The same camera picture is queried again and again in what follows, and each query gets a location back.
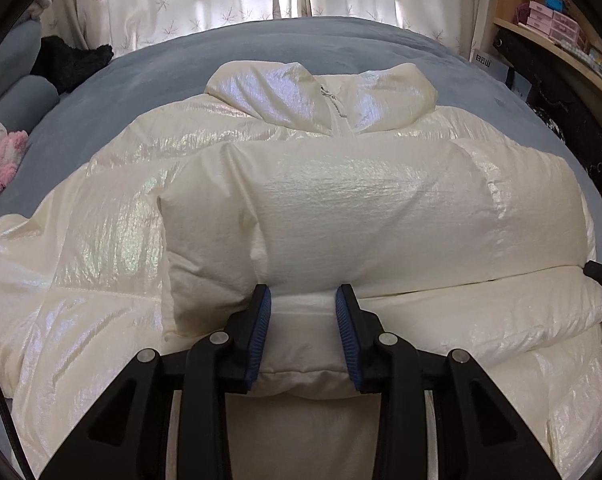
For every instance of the white and pink cat plush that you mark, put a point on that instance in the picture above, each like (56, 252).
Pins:
(10, 156)

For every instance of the white shiny puffer jacket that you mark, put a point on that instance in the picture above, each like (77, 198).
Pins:
(331, 200)

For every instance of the large blue-grey pillow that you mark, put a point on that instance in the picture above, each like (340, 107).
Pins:
(6, 55)

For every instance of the white floral curtain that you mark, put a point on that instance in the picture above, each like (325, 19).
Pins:
(181, 0)

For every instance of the small printed box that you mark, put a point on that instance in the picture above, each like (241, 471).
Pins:
(598, 59)

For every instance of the blue bed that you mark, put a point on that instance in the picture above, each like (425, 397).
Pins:
(156, 80)

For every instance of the black fuzzy cloth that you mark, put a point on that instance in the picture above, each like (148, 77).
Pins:
(71, 66)

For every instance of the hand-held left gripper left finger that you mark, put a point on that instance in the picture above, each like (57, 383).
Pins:
(264, 331)

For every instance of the pink storage boxes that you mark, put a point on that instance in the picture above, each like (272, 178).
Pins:
(553, 24)

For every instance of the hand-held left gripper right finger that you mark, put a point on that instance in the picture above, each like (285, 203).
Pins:
(343, 331)

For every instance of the blue-grey bolster pillow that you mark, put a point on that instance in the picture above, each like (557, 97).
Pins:
(26, 96)

